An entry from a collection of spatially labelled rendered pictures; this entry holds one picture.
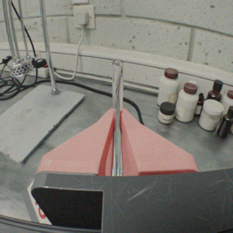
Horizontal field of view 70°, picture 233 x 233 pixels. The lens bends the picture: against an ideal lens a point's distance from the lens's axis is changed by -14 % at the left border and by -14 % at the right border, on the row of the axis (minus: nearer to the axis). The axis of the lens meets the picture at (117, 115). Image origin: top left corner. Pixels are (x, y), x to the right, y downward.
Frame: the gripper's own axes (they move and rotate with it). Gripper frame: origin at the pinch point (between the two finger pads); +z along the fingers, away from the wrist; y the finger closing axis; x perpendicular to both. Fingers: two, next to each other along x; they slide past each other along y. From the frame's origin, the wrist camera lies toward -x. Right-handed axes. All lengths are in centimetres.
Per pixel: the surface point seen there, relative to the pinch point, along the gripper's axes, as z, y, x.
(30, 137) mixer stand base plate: 23.1, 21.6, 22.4
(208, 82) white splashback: 38.6, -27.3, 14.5
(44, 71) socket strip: 56, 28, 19
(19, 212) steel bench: 3.5, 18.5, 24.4
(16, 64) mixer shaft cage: 29.5, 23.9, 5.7
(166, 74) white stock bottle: 37.2, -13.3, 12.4
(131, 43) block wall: 53, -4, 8
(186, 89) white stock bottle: 31.0, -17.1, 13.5
